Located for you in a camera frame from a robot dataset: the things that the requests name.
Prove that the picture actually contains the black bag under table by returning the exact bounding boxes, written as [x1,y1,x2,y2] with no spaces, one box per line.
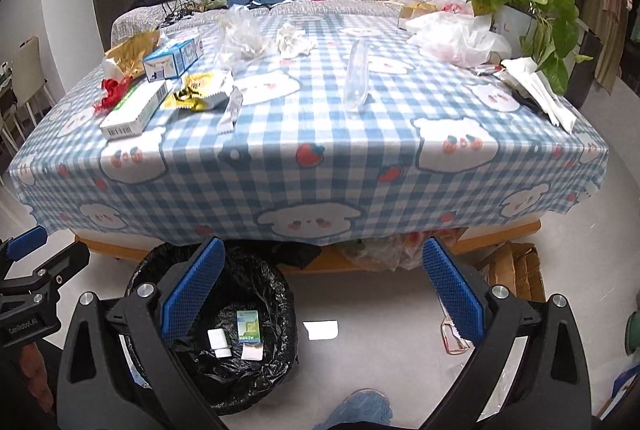
[272,243,321,268]

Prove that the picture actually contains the white paper sheet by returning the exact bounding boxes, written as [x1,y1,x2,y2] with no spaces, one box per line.
[303,321,341,342]

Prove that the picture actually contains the dark cabinet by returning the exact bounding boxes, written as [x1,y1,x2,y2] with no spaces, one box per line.
[565,0,606,98]

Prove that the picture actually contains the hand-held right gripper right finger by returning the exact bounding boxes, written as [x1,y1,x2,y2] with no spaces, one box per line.
[422,237,593,430]

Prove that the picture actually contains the blue checked bear tablecloth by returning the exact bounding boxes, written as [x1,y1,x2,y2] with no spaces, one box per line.
[7,8,611,246]

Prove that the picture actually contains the white plant pot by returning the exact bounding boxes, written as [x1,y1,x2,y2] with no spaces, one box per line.
[490,3,541,46]

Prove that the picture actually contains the white paper napkins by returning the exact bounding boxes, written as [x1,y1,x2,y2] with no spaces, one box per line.
[500,57,581,133]

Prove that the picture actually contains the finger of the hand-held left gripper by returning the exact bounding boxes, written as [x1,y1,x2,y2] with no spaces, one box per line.
[0,243,91,296]
[0,225,49,263]

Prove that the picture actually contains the yellow snack wrapper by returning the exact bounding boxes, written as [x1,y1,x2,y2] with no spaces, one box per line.
[162,70,236,112]

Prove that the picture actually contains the plastic bags under table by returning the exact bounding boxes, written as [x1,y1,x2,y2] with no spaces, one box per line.
[337,233,436,273]

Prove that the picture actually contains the blue fuzzy slipper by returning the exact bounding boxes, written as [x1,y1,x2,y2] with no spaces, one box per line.
[325,389,393,430]

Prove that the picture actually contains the hanging clothes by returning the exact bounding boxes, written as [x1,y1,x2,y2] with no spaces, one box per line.
[595,0,636,91]

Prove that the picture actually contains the white green cardboard box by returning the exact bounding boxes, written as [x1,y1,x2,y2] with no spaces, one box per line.
[99,80,170,141]

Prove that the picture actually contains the gold foil snack bag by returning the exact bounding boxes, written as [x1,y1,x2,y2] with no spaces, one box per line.
[103,30,168,78]

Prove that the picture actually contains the green round item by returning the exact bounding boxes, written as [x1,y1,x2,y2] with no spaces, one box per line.
[622,310,640,356]

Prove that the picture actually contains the eyeglasses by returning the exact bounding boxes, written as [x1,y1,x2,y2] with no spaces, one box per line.
[440,305,473,355]

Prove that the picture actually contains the small gold box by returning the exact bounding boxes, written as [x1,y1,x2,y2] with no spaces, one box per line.
[397,0,436,31]

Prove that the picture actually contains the white sachet wrapper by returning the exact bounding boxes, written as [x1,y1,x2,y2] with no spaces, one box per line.
[216,86,244,133]

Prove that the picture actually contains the small white block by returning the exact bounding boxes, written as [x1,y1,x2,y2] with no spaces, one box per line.
[207,329,232,358]

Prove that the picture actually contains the trash bin with black bag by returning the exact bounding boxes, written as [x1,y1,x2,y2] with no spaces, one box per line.
[125,240,299,416]

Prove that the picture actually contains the small green box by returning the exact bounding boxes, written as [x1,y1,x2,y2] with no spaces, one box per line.
[235,309,263,345]

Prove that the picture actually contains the blue milk carton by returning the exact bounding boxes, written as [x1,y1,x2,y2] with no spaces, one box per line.
[142,38,205,81]

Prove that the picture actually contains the person's left hand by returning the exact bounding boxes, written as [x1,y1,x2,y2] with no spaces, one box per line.
[17,342,56,416]

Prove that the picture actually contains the crumpled white tissue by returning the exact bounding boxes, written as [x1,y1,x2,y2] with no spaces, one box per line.
[275,23,316,58]

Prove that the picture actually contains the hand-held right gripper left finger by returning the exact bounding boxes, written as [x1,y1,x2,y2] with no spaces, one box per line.
[56,237,228,430]

